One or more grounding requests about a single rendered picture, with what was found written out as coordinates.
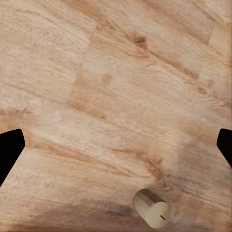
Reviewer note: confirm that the pillar candle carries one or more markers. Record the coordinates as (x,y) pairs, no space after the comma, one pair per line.
(151,208)

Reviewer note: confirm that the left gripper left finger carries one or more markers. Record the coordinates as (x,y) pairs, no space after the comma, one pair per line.
(11,145)

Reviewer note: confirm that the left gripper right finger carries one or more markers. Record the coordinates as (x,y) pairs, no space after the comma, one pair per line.
(224,143)

